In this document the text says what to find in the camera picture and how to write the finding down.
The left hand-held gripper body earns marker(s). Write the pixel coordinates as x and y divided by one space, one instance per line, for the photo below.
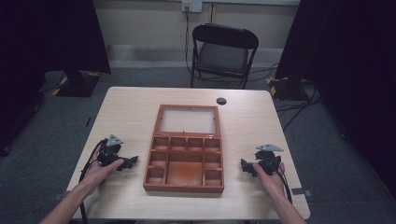
108 154

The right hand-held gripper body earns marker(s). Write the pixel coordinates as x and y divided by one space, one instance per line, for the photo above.
268 159

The person's left hand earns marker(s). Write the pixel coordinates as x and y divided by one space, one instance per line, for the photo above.
99 174

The person's right hand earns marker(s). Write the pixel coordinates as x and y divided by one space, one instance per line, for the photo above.
270 183

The wooden compartment box with lid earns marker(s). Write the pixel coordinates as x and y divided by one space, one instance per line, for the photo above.
185 155

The black table grommet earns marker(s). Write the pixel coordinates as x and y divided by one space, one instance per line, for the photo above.
221 101

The black stand base yellow tape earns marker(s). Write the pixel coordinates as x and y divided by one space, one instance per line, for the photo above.
77 84
286 89

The black folding chair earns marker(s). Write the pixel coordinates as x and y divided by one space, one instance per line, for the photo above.
223 56

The black curtain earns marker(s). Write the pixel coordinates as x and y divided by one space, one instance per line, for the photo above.
351 62

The grey table bracket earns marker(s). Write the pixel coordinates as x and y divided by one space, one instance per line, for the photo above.
302 192
59 196

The white wall socket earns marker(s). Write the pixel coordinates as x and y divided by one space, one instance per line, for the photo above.
191 5

